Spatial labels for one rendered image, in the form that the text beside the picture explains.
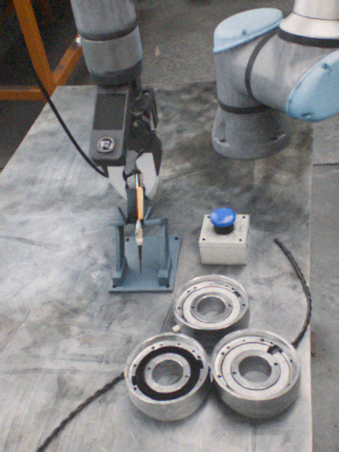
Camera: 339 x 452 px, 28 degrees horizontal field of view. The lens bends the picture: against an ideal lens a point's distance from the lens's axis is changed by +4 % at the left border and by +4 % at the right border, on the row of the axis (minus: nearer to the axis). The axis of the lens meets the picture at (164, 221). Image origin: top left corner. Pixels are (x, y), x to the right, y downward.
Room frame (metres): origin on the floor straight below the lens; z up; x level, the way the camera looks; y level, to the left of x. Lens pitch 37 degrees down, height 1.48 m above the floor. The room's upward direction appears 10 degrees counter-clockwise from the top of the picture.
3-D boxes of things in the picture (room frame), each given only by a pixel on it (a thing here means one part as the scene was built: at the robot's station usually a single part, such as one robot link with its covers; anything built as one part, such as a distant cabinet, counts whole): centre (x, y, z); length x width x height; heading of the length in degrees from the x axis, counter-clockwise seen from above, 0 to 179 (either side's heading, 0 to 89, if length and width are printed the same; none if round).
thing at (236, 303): (0.64, -0.04, 0.82); 0.08 x 0.08 x 0.02
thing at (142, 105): (0.84, 0.03, 1.06); 0.09 x 0.08 x 0.12; 166
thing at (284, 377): (0.53, -0.08, 0.82); 0.08 x 0.08 x 0.02
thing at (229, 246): (0.79, -0.09, 0.82); 0.08 x 0.07 x 0.05; 163
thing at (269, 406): (0.53, -0.08, 0.82); 0.10 x 0.10 x 0.04
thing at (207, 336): (0.64, -0.04, 0.82); 0.10 x 0.10 x 0.04
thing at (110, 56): (0.83, 0.03, 1.14); 0.08 x 0.08 x 0.05
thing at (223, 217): (0.79, -0.09, 0.85); 0.04 x 0.04 x 0.05
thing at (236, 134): (1.11, -0.20, 0.85); 0.15 x 0.15 x 0.10
